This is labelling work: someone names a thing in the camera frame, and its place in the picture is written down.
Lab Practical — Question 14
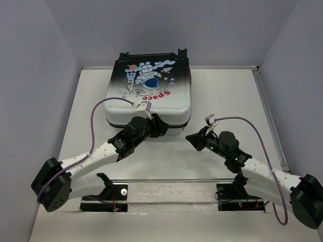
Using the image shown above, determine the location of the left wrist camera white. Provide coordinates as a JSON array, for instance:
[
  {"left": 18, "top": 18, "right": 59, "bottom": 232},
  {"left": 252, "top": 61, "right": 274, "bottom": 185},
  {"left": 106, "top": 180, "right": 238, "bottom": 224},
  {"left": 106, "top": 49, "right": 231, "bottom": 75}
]
[{"left": 132, "top": 101, "right": 152, "bottom": 119}]

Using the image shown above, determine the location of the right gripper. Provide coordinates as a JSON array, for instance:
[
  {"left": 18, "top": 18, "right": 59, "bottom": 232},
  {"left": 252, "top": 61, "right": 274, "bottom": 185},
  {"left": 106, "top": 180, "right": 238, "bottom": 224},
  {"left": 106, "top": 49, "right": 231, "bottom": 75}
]
[{"left": 185, "top": 125, "right": 228, "bottom": 159}]

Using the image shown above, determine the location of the black and white suitcase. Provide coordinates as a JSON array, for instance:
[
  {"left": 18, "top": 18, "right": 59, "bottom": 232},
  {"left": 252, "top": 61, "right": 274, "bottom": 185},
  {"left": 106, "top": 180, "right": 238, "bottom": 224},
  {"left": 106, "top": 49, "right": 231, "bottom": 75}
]
[{"left": 104, "top": 49, "right": 191, "bottom": 136}]

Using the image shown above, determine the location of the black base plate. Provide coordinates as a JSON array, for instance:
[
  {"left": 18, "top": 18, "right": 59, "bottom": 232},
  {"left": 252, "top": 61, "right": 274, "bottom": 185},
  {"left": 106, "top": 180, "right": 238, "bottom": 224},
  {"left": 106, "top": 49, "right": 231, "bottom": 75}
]
[
  {"left": 214, "top": 183, "right": 269, "bottom": 212},
  {"left": 80, "top": 183, "right": 128, "bottom": 212}
]

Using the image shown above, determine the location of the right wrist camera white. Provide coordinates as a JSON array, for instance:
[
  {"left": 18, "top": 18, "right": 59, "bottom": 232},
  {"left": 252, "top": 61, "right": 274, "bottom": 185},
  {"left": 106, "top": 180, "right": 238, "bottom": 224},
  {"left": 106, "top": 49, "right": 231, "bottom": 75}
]
[{"left": 204, "top": 114, "right": 219, "bottom": 135}]

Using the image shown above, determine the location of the purple cable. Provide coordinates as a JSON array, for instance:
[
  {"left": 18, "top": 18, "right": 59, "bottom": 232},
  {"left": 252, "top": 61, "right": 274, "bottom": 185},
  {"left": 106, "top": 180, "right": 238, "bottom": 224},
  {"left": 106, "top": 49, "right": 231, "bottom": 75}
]
[
  {"left": 214, "top": 116, "right": 289, "bottom": 225},
  {"left": 36, "top": 96, "right": 137, "bottom": 204}
]

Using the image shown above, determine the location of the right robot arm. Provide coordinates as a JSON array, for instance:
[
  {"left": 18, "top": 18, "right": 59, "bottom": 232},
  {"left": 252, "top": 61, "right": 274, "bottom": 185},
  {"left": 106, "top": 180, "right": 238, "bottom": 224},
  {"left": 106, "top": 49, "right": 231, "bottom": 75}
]
[{"left": 186, "top": 126, "right": 322, "bottom": 229}]

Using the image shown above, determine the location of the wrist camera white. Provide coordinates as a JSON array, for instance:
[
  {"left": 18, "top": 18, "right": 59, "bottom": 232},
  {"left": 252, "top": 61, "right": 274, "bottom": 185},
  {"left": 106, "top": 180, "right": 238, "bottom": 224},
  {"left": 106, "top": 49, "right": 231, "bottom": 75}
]
[
  {"left": 132, "top": 101, "right": 152, "bottom": 119},
  {"left": 204, "top": 114, "right": 219, "bottom": 135}
]

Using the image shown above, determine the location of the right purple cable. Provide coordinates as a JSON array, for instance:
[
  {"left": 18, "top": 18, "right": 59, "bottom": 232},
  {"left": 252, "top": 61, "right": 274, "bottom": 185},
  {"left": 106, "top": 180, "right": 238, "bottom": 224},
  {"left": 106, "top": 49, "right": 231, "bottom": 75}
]
[{"left": 214, "top": 116, "right": 289, "bottom": 225}]

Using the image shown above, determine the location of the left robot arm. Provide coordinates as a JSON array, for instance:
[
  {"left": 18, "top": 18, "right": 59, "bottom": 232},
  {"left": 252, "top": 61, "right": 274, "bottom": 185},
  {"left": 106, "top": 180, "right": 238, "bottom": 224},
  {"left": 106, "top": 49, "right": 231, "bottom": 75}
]
[{"left": 31, "top": 113, "right": 170, "bottom": 212}]

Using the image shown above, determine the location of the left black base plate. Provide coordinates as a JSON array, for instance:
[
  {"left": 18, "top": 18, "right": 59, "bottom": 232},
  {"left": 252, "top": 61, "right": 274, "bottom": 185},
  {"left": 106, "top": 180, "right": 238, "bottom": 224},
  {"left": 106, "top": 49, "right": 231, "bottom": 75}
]
[{"left": 80, "top": 183, "right": 128, "bottom": 212}]

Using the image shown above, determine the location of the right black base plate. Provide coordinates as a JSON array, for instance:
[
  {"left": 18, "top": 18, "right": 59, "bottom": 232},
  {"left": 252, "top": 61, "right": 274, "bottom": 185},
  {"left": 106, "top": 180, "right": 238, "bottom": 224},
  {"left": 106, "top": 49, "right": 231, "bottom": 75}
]
[{"left": 214, "top": 183, "right": 269, "bottom": 212}]

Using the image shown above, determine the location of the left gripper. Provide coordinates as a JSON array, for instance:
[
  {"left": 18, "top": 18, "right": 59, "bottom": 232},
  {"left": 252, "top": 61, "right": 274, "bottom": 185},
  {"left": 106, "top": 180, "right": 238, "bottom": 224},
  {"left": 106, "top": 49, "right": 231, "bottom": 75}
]
[{"left": 133, "top": 113, "right": 169, "bottom": 147}]

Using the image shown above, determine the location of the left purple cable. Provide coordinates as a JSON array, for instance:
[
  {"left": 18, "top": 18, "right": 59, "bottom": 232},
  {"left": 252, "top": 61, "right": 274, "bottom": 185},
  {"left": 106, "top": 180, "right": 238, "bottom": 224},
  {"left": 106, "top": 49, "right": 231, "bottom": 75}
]
[{"left": 36, "top": 96, "right": 137, "bottom": 204}]

